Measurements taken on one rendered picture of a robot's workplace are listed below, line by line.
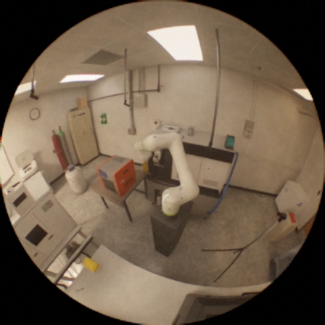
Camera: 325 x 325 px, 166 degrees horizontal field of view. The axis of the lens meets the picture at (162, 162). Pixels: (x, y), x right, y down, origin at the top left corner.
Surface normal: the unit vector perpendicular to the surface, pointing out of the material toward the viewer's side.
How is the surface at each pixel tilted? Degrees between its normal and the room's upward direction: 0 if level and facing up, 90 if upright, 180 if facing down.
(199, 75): 90
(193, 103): 90
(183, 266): 0
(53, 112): 90
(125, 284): 0
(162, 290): 0
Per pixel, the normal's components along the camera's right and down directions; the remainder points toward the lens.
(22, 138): 0.93, 0.21
